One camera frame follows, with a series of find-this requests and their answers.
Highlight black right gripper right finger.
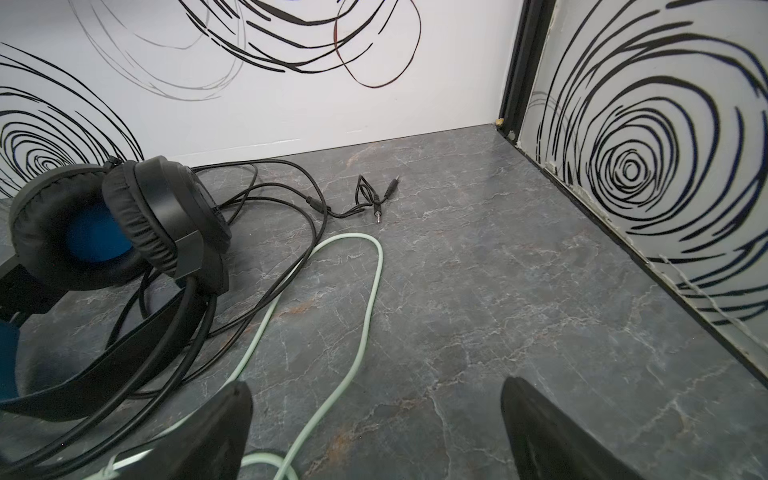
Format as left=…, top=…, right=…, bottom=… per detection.
left=500, top=377, right=641, bottom=479

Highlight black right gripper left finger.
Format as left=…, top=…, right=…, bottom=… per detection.
left=122, top=381, right=253, bottom=480

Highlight mint green headphone cable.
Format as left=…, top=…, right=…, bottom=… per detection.
left=83, top=232, right=385, bottom=480

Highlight black blue headphones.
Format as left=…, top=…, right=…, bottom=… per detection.
left=1, top=156, right=231, bottom=479

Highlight black headphone cable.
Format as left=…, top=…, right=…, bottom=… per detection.
left=104, top=158, right=401, bottom=397

